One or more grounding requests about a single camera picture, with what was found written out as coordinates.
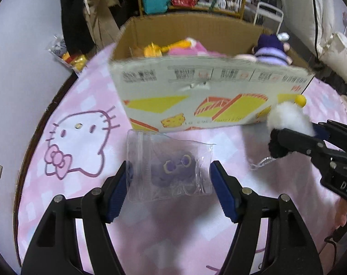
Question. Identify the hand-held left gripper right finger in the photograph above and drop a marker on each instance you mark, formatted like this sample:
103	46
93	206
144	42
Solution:
223	192

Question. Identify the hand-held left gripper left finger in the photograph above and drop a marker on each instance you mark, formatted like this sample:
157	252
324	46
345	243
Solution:
117	194

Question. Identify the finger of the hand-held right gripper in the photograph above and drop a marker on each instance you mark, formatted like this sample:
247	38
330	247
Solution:
305	144
334	129

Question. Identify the white fluffy plush toy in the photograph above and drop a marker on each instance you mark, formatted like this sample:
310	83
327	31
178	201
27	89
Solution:
288	119

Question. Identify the clear zip bag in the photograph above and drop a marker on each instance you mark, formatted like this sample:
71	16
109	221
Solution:
139	163

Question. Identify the round purple plush toy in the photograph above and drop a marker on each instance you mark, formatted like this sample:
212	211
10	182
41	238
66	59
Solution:
173	169

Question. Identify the printed cardboard box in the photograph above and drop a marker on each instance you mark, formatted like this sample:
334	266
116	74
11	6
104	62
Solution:
190	86

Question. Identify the person's right hand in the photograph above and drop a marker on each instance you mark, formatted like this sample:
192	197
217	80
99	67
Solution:
341	214

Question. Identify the pink cat print blanket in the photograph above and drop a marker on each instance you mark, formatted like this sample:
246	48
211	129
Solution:
76	154

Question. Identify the white tote bag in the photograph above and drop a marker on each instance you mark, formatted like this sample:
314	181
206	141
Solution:
339	57

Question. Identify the purple striped plush doll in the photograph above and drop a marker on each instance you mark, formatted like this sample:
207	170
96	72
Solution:
271	53

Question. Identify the white upright mattress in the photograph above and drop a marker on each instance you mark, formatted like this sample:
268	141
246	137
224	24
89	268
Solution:
305	8

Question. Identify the white folding chair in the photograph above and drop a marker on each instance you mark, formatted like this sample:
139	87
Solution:
269	14

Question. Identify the snack bag on floor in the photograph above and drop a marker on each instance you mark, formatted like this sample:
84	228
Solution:
69	54

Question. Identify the orange yellow toy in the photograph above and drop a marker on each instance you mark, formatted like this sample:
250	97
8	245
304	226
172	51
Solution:
162	48

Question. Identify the beige hanging coat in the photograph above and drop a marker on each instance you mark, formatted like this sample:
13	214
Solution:
103	23

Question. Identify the black hanging coat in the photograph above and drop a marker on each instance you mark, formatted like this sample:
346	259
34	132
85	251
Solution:
76	20

